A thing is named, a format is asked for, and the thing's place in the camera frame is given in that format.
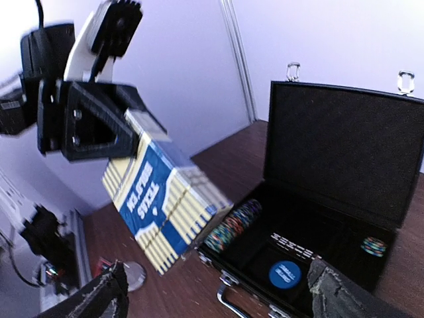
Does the black poker set case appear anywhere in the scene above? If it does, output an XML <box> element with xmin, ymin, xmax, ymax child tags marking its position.
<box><xmin>199</xmin><ymin>63</ymin><xmax>423</xmax><ymax>317</ymax></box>

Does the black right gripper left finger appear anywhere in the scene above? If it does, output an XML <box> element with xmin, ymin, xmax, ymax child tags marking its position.
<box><xmin>38</xmin><ymin>261</ymin><xmax>129</xmax><ymax>317</ymax></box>

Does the red dice row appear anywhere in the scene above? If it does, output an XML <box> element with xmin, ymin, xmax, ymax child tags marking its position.
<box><xmin>270</xmin><ymin>233</ymin><xmax>322</xmax><ymax>261</ymax></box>

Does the blue yellow texas holdem box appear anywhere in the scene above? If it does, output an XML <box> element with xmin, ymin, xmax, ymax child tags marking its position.
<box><xmin>102</xmin><ymin>110</ymin><xmax>233</xmax><ymax>275</ymax></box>

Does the clear round button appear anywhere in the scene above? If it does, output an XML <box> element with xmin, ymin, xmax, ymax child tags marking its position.
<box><xmin>123</xmin><ymin>261</ymin><xmax>146</xmax><ymax>292</ymax></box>

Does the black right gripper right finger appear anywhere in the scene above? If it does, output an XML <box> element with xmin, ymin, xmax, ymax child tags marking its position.
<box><xmin>307</xmin><ymin>259</ymin><xmax>411</xmax><ymax>317</ymax></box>

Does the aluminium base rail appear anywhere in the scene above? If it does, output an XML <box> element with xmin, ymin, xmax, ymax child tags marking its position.
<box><xmin>64</xmin><ymin>210</ymin><xmax>92</xmax><ymax>288</ymax></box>

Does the aluminium frame post left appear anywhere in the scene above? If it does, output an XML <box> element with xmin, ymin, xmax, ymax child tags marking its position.
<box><xmin>220</xmin><ymin>0</ymin><xmax>258</xmax><ymax>123</ymax></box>

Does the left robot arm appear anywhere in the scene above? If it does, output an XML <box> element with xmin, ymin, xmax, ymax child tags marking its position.
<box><xmin>1</xmin><ymin>1</ymin><xmax>148</xmax><ymax>162</ymax></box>

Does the multicolour poker chip row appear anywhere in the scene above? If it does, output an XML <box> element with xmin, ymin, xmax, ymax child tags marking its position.
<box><xmin>204</xmin><ymin>199</ymin><xmax>262</xmax><ymax>253</ymax></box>

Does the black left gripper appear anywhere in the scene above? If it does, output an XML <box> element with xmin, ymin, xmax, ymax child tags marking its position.
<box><xmin>1</xmin><ymin>23</ymin><xmax>172</xmax><ymax>162</ymax></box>

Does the small poker chip stack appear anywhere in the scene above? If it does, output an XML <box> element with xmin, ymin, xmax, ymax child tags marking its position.
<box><xmin>360</xmin><ymin>237</ymin><xmax>387</xmax><ymax>258</ymax></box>

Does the blue small blind button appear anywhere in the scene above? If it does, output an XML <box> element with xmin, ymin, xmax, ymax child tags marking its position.
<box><xmin>268</xmin><ymin>260</ymin><xmax>302</xmax><ymax>290</ymax></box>

